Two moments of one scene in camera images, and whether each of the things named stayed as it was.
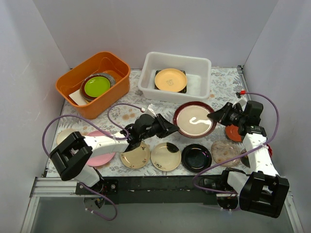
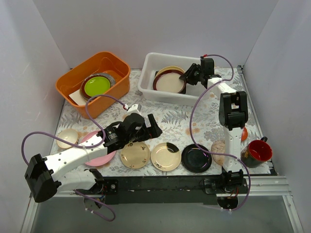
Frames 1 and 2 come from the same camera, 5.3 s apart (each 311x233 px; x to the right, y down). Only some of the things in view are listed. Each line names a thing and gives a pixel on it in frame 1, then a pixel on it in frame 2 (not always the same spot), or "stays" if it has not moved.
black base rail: [156, 190] stays
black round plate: [196, 158] stays
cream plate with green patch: [165, 156] stays
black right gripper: [225, 114] -> [193, 74]
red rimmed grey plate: [191, 119] -> [168, 81]
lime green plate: [95, 85] stays
